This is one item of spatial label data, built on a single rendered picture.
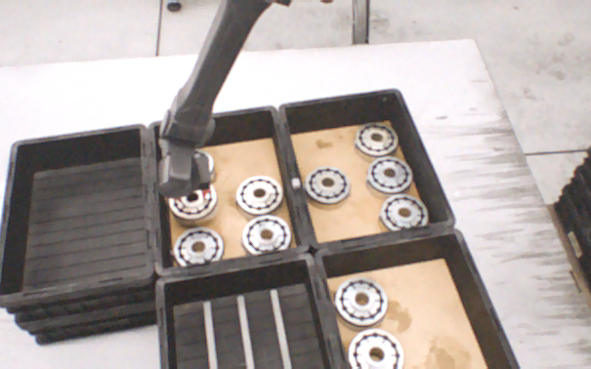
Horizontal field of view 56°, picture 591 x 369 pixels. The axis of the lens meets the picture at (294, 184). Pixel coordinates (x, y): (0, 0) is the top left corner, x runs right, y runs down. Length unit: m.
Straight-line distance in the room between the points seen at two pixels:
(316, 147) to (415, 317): 0.47
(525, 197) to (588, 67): 1.68
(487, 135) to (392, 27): 1.53
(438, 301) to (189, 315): 0.50
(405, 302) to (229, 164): 0.52
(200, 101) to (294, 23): 2.17
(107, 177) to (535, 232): 1.04
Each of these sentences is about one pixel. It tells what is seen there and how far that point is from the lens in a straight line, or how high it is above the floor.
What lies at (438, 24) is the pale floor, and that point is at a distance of 3.15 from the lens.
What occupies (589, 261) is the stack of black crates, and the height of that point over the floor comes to 0.21.
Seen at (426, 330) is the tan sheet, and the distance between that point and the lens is 1.16.
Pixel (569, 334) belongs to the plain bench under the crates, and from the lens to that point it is 1.40.
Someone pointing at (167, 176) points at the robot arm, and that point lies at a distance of 1.02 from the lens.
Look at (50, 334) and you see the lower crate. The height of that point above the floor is 0.74.
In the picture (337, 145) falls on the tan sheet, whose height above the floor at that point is 0.83.
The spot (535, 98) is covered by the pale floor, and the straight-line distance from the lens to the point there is 2.89.
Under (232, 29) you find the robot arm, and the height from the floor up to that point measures 1.38.
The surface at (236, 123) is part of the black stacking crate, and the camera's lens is 1.33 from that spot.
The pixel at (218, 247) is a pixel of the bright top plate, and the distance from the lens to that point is 1.19.
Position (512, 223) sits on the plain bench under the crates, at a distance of 1.49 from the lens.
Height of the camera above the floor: 1.88
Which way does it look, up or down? 54 degrees down
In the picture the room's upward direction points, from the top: straight up
